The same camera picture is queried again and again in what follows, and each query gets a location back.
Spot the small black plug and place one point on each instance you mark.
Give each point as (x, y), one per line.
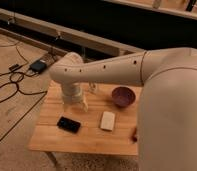
(15, 67)

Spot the dark red small object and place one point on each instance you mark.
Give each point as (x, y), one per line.
(134, 135)

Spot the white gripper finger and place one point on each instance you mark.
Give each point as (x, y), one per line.
(65, 106)
(84, 105)

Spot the black rectangular eraser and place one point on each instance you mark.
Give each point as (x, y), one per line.
(68, 124)

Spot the clear glass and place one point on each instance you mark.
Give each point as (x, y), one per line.
(93, 87)

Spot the purple ceramic cup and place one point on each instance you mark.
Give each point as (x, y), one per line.
(123, 96)

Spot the black power adapter box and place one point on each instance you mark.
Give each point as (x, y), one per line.
(38, 66)

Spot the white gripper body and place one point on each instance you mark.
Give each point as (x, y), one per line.
(72, 93)

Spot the small wooden table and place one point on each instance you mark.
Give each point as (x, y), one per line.
(47, 137)

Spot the white rectangular block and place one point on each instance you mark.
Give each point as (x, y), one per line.
(107, 121)

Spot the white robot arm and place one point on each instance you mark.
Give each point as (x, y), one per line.
(167, 109)

